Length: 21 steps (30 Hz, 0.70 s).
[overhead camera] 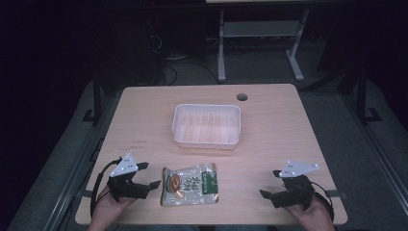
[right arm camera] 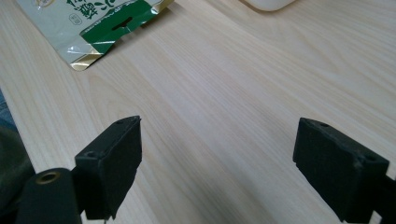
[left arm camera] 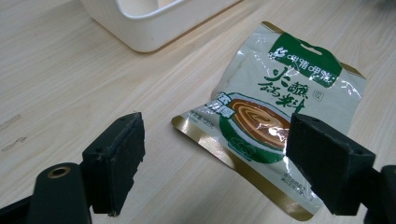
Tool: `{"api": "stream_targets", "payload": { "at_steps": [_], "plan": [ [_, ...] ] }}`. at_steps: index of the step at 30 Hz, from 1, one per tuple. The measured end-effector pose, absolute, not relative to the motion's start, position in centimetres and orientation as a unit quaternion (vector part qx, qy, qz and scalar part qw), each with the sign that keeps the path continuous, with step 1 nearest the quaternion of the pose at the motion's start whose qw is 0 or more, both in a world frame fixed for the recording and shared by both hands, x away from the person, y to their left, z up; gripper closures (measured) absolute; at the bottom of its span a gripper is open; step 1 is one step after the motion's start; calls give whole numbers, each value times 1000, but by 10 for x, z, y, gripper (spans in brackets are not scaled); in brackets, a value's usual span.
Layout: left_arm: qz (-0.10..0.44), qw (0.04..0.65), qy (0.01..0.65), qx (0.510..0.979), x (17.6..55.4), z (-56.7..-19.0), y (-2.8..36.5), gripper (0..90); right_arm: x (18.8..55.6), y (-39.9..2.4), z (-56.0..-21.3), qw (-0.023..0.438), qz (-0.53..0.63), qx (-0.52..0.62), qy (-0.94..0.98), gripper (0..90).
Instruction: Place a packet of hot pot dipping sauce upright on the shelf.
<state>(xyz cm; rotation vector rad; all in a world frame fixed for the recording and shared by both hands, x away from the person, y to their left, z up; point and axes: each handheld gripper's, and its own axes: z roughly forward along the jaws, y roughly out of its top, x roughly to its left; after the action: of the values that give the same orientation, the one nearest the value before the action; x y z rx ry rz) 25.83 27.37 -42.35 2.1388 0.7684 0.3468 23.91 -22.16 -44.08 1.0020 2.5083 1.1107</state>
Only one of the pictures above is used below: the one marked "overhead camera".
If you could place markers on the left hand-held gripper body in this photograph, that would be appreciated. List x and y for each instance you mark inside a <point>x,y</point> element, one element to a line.
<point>123,187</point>

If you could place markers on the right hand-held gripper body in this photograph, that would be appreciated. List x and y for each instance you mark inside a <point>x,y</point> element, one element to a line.
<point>295,192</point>

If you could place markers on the clear snack packet green label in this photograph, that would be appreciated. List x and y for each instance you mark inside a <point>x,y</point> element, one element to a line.
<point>189,186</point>

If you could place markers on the white plastic container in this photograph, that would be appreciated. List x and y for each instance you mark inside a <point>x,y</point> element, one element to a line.
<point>207,126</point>

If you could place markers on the person's left hand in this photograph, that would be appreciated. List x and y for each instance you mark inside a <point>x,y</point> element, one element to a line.
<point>107,210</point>

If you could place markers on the person's right hand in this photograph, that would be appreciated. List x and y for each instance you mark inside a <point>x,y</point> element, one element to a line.
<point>316,216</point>

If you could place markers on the black metal stand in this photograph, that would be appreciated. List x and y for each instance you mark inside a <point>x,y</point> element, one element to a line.
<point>97,102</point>
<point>362,102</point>

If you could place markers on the grey metal floor rail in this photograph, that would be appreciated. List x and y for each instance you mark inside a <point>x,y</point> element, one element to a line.
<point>72,189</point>
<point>381,150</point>

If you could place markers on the white metal desk frame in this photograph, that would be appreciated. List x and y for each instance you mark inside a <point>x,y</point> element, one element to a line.
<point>256,29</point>

